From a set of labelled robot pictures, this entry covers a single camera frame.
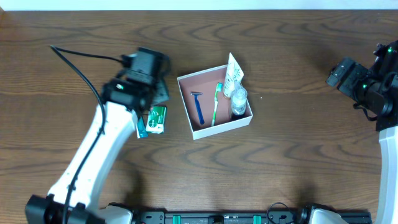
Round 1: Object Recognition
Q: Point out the green Dettol soap bar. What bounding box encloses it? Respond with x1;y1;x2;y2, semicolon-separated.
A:
146;106;167;134

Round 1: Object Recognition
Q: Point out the white cardboard box pink inside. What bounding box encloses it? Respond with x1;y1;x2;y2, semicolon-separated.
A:
177;65;253;140

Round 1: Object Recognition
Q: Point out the teal toothpaste tube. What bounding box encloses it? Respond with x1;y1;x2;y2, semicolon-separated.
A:
136;117;148;139

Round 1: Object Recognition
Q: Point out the blue disposable razor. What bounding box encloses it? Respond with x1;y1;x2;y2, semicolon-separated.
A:
190;91;205;124

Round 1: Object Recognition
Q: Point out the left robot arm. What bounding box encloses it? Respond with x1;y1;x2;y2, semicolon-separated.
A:
25;47;171;223

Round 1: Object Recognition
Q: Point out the clear spray bottle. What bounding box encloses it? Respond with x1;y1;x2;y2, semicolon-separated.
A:
231;82;248;121

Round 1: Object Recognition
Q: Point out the black mounting rail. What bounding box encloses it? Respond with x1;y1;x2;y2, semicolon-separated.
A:
133;210;373;224

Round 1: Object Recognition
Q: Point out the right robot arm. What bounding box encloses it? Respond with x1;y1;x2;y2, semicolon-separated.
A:
326;42;397;224

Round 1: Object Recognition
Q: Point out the white cream tube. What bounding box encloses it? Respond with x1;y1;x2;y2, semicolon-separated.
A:
223;53;244;98

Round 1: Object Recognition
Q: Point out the green white toothbrush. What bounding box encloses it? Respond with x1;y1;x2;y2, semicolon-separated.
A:
211;82;223;126

